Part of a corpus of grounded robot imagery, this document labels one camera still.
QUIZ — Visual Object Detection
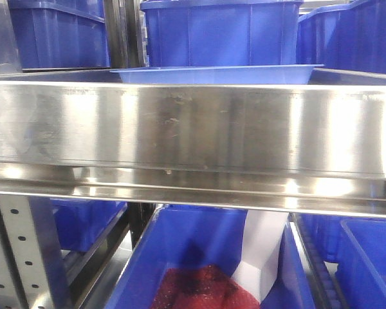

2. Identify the blue plastic tray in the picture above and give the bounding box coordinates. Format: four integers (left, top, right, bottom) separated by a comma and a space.
110, 64, 321, 85

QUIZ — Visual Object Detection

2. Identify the blue bin lower centre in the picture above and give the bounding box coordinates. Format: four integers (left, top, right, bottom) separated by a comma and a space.
106, 205, 315, 308

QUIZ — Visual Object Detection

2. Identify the blue bin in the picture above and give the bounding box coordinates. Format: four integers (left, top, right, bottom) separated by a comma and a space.
297, 214, 386, 308
297, 1, 386, 74
50, 198, 127, 252
140, 1, 302, 67
106, 205, 315, 308
8, 1, 110, 69

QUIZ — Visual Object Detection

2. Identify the white paper sheet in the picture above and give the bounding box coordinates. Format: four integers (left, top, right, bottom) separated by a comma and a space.
232, 210, 288, 302

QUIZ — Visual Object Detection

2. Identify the blue bin upper centre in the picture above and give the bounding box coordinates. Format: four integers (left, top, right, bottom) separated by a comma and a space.
140, 1, 302, 67

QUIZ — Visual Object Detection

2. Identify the blue bin lower left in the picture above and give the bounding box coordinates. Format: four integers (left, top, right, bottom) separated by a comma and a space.
50, 198, 127, 252

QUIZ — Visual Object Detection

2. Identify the red mesh bag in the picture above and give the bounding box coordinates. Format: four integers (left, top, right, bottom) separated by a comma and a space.
150, 265, 261, 309

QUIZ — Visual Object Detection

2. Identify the blue bin upper left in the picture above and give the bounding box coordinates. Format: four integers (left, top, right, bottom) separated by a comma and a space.
8, 1, 110, 69

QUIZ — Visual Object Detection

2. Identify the blue bin lower right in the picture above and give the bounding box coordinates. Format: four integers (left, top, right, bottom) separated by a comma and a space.
297, 214, 386, 308

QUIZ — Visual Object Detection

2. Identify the blue bin upper right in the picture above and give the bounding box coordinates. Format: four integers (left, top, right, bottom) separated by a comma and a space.
297, 1, 386, 74

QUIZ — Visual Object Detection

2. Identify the steel shelf rail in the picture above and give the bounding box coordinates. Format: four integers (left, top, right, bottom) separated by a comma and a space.
0, 69, 386, 218

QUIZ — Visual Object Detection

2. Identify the perforated steel shelf post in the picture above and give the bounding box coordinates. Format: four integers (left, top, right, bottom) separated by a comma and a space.
0, 194, 71, 309

